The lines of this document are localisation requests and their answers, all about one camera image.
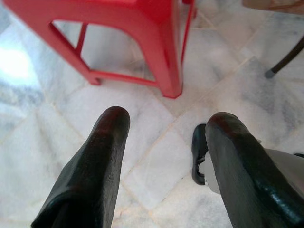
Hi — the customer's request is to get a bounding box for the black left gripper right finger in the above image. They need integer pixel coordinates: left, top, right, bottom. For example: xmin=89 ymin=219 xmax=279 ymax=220
xmin=205 ymin=112 xmax=304 ymax=228

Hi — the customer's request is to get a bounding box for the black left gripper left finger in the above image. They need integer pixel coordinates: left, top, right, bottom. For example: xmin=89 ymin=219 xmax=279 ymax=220
xmin=30 ymin=105 xmax=131 ymax=228

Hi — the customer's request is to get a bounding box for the grey robot left leg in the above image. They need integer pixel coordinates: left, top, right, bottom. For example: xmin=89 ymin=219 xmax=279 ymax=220
xmin=199 ymin=147 xmax=304 ymax=195

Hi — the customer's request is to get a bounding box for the dark chair leg grey cap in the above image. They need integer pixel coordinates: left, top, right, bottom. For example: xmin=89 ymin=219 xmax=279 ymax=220
xmin=265 ymin=35 xmax=304 ymax=78

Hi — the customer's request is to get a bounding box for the red plastic stool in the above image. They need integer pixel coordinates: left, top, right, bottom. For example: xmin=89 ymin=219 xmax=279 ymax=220
xmin=3 ymin=0 xmax=198 ymax=99

